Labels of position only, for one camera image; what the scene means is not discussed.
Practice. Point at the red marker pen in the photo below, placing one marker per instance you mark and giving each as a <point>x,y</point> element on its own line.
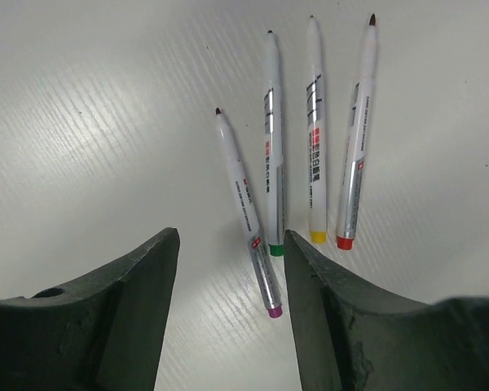
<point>356,141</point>

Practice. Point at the yellow marker pen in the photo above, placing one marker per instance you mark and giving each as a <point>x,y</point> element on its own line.
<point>316,134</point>

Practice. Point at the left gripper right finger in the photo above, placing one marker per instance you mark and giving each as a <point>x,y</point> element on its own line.
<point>350,334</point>

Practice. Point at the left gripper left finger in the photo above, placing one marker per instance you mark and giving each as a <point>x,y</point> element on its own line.
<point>101,331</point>

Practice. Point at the green marker pen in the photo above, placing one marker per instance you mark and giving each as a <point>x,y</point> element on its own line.
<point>274,153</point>

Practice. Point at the purple marker pen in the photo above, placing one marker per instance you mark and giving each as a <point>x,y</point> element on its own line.
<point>254,238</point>

